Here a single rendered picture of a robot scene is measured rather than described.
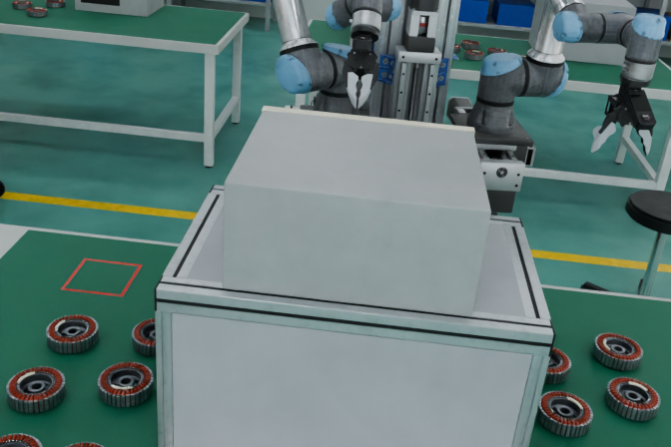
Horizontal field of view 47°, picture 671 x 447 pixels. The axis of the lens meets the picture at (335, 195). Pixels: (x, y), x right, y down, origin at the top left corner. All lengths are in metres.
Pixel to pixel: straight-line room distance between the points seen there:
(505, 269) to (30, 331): 1.08
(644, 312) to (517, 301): 0.86
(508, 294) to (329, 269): 0.34
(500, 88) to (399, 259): 1.22
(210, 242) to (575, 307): 1.07
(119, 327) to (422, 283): 0.85
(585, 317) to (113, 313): 1.20
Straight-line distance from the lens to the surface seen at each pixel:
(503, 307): 1.39
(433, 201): 1.25
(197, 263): 1.42
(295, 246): 1.28
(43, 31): 4.63
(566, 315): 2.12
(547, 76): 2.46
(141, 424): 1.64
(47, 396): 1.68
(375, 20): 1.99
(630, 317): 2.19
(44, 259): 2.20
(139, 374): 1.71
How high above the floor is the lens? 1.84
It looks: 25 degrees down
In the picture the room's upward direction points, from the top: 5 degrees clockwise
